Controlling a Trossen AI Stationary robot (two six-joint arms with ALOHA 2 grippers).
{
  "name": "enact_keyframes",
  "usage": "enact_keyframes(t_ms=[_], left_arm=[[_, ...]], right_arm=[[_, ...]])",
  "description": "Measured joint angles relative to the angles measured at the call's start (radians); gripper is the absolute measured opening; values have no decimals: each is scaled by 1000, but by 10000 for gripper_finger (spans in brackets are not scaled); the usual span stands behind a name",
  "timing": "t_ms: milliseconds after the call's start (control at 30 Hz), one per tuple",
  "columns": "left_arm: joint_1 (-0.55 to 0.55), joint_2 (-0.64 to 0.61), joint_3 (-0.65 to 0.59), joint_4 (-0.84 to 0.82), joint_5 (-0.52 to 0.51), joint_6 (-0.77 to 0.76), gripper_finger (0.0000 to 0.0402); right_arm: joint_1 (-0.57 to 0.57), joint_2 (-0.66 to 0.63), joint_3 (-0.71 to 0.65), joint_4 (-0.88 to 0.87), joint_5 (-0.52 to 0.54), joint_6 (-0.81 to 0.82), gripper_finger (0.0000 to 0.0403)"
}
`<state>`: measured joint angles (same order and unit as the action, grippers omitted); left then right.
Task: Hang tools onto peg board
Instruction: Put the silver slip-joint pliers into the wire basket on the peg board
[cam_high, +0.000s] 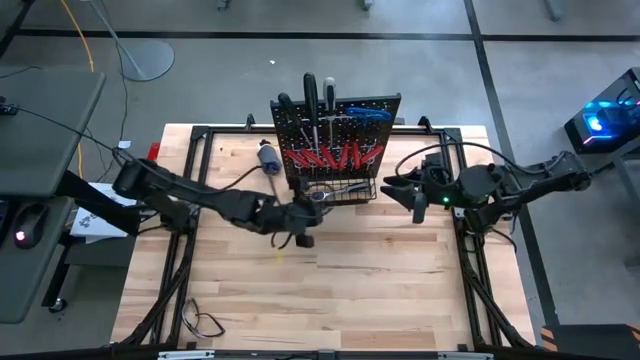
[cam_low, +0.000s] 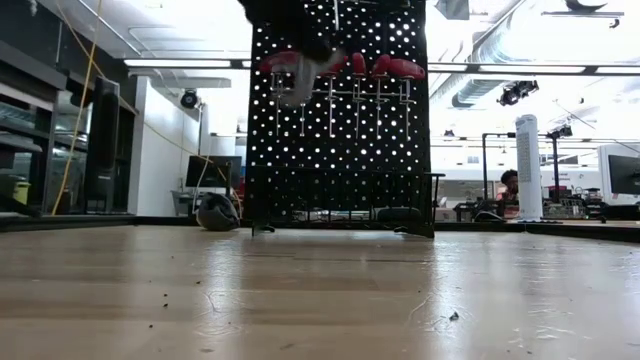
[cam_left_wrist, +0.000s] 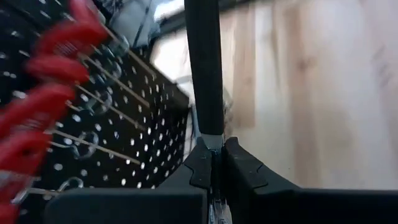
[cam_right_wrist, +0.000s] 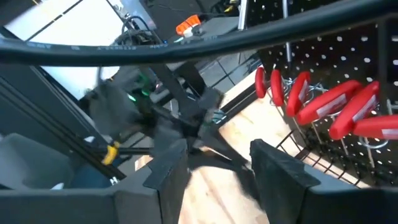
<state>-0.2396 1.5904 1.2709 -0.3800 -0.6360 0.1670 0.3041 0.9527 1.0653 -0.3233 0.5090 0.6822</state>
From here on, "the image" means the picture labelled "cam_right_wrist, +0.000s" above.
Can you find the orange plastic object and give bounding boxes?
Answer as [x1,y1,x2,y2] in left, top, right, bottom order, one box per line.
[175,14,202,36]

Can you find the chrome ring tool holder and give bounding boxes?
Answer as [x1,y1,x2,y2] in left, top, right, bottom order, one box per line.
[267,76,398,150]

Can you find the yellow zip tie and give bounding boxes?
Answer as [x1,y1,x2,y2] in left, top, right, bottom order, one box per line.
[101,141,121,166]

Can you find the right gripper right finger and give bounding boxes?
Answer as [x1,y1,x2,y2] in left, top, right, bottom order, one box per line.
[250,139,321,224]

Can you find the black metal peg board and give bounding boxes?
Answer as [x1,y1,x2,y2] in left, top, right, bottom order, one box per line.
[245,0,398,187]

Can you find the small black-handled screwdriver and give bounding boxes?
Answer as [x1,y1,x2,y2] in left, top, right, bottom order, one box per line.
[281,0,293,63]

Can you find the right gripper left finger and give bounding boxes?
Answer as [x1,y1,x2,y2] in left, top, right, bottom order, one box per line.
[142,138,191,224]

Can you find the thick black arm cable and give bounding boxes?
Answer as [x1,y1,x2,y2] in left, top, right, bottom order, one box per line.
[0,0,398,68]

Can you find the black wire basket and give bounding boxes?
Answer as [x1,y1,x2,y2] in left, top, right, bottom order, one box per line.
[275,129,379,190]

